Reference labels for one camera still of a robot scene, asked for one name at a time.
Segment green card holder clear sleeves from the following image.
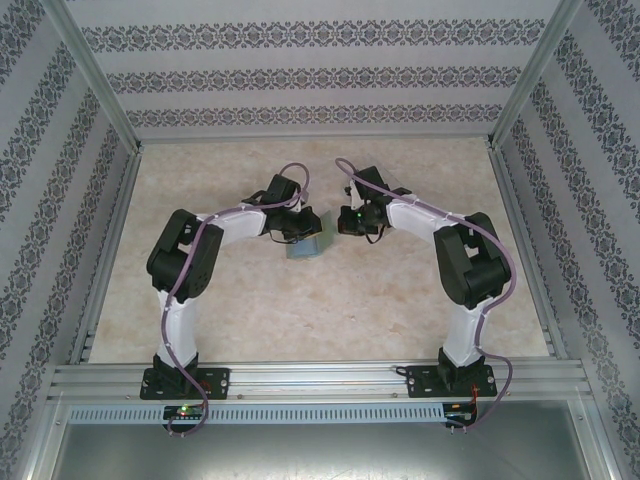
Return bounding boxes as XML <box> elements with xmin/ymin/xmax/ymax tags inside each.
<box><xmin>283</xmin><ymin>210</ymin><xmax>335</xmax><ymax>261</ymax></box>

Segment circuit board with green light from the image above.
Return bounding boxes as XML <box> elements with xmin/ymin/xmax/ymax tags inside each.
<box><xmin>163</xmin><ymin>404</ymin><xmax>209</xmax><ymax>420</ymax></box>

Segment grey metal sheet panel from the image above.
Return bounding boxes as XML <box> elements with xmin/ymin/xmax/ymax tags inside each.
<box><xmin>29</xmin><ymin>399</ymin><xmax>616</xmax><ymax>480</ymax></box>

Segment aluminium side rail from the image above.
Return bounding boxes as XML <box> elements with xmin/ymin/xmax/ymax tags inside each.
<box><xmin>489</xmin><ymin>145</ymin><xmax>569</xmax><ymax>360</ymax></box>
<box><xmin>69</xmin><ymin>147</ymin><xmax>146</xmax><ymax>364</ymax></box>

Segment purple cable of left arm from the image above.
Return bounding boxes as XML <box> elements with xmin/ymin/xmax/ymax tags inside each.
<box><xmin>158</xmin><ymin>162</ymin><xmax>309</xmax><ymax>440</ymax></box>

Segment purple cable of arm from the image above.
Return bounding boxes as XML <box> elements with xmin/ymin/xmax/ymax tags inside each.
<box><xmin>158</xmin><ymin>162</ymin><xmax>309</xmax><ymax>440</ymax></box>
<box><xmin>333</xmin><ymin>157</ymin><xmax>516</xmax><ymax>431</ymax></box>

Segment long aluminium mounting rail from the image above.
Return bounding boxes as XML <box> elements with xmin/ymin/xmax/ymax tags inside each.
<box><xmin>47</xmin><ymin>360</ymin><xmax>599</xmax><ymax>401</ymax></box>

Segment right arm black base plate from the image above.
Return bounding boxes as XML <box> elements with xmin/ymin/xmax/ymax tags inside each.
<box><xmin>407</xmin><ymin>364</ymin><xmax>499</xmax><ymax>400</ymax></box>

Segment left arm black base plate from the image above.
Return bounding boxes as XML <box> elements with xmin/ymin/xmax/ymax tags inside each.
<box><xmin>140</xmin><ymin>367</ymin><xmax>232</xmax><ymax>402</ymax></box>

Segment aluminium frame post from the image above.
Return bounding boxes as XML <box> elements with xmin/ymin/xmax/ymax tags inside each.
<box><xmin>487</xmin><ymin>0</ymin><xmax>592</xmax><ymax>150</ymax></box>
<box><xmin>44</xmin><ymin>0</ymin><xmax>146</xmax><ymax>154</ymax></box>

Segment grey slotted cable duct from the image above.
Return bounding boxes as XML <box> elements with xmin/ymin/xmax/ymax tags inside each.
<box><xmin>67</xmin><ymin>403</ymin><xmax>447</xmax><ymax>424</ymax></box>

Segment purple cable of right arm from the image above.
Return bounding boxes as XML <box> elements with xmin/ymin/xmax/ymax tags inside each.
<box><xmin>333</xmin><ymin>157</ymin><xmax>516</xmax><ymax>431</ymax></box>

